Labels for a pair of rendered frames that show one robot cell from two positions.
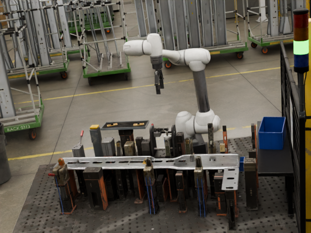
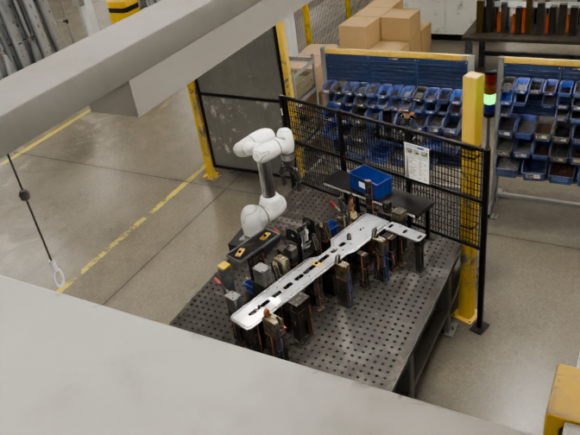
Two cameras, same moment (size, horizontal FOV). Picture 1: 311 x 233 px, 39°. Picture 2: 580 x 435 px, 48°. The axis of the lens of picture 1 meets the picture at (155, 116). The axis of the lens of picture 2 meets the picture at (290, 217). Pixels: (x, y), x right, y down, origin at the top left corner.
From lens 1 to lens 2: 3.44 m
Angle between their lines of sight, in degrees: 51
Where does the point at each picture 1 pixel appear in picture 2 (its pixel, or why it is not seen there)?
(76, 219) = (306, 359)
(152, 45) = (290, 141)
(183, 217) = (376, 290)
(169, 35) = not seen: outside the picture
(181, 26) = not seen: outside the picture
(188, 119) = (260, 211)
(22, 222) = not seen: hidden behind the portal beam
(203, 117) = (276, 201)
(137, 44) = (274, 147)
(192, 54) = (263, 138)
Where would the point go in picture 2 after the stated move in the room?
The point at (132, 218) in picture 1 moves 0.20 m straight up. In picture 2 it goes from (346, 321) to (343, 298)
